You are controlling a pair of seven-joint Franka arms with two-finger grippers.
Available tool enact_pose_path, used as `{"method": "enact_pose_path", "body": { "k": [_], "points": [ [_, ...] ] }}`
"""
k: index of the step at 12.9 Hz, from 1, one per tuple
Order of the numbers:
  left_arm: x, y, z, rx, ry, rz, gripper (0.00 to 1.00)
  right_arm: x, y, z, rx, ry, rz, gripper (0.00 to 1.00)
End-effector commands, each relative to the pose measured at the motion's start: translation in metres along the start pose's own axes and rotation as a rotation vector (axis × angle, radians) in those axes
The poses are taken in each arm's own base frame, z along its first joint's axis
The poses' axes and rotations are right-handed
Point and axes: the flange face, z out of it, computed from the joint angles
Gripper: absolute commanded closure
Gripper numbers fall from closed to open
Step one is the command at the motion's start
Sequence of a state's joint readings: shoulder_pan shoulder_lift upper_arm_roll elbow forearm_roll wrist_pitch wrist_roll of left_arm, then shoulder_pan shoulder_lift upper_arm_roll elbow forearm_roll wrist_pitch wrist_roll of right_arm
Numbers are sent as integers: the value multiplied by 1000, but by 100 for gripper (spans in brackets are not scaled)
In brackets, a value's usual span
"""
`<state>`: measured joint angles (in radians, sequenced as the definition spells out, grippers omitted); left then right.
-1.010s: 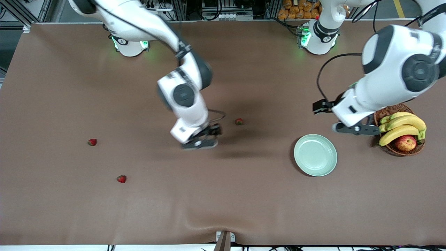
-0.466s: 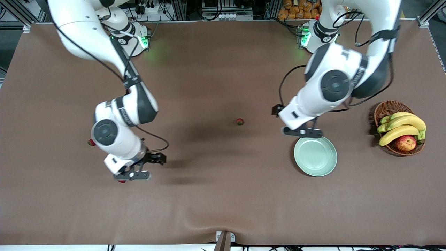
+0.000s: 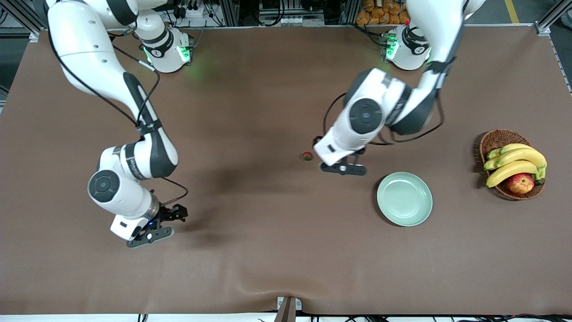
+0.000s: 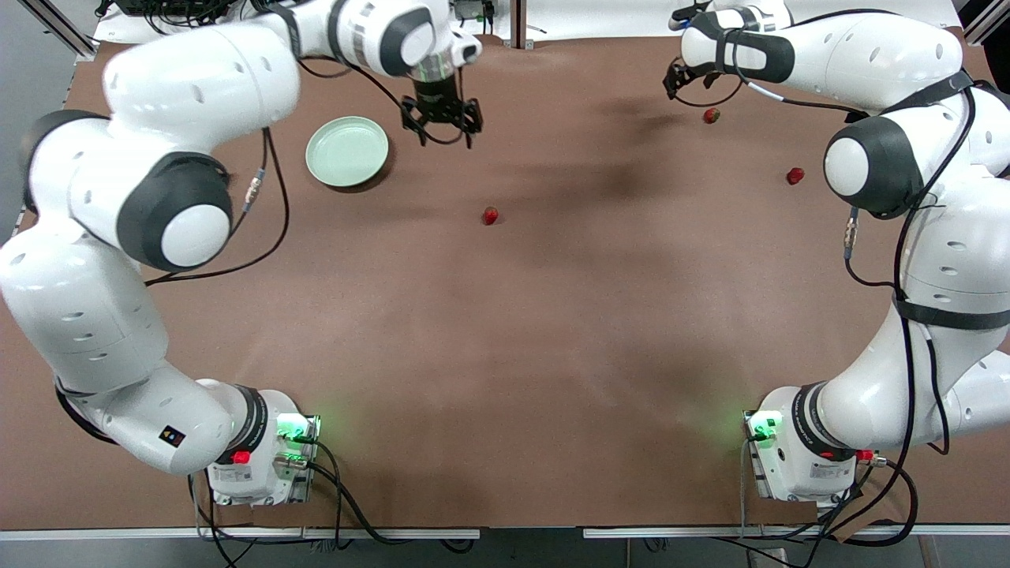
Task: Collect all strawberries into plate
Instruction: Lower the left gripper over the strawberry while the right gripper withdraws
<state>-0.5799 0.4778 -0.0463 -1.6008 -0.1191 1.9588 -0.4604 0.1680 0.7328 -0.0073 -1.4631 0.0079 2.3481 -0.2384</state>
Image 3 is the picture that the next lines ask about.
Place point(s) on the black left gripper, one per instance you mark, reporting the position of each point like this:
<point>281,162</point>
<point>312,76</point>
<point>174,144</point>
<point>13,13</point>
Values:
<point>360,151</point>

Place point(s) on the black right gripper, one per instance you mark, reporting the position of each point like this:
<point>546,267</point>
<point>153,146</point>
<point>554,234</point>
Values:
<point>171,213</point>

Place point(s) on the red strawberry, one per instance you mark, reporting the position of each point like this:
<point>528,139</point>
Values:
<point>307,155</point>

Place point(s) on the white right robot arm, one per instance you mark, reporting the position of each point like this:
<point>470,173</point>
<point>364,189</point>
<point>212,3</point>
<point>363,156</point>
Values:
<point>80,44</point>

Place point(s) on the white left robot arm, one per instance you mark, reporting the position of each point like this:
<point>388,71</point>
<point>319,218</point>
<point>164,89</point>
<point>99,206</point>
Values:
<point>429,27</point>

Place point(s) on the pale green round plate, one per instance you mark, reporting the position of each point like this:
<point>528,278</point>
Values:
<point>404,199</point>

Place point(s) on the brown table cloth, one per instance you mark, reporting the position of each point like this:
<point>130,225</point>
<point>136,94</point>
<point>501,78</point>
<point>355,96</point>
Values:
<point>268,250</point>

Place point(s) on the white connector block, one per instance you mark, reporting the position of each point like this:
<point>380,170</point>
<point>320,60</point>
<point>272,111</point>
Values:
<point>292,20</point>

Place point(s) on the bag of bread rolls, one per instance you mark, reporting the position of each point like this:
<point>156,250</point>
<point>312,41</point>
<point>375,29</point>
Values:
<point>375,15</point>

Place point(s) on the white power strip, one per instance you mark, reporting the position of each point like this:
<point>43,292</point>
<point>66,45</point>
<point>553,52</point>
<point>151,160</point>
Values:
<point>192,12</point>

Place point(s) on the brown wicker basket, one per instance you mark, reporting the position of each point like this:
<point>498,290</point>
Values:
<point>500,138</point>

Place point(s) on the thick yellow banana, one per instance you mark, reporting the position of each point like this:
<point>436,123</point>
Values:
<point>509,170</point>

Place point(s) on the small yellow green banana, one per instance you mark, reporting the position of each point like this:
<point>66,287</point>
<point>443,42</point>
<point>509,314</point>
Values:
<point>514,147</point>

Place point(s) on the yellow banana bunch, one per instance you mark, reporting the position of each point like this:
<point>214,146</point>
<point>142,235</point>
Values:
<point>523,155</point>

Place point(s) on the red yellow apple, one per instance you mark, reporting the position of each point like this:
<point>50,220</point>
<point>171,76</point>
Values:
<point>520,184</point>

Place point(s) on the grey metal bracket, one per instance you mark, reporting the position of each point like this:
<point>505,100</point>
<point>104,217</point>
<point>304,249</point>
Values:
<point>287,311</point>

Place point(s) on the silver aluminium frame post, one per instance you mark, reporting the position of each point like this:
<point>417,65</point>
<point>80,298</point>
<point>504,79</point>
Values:
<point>544,29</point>
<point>32,36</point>

